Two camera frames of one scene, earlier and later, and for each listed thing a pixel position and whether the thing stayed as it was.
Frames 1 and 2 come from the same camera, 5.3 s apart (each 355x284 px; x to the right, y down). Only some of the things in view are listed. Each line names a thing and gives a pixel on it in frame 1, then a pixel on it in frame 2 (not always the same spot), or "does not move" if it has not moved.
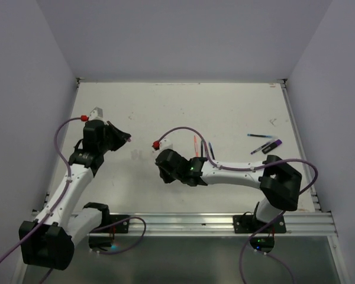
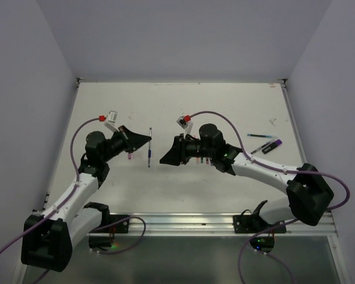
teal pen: x=264 y=136 does not move
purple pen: x=251 y=152 does not move
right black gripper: x=166 y=177 → x=174 y=155
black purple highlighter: x=271 y=147 does not move
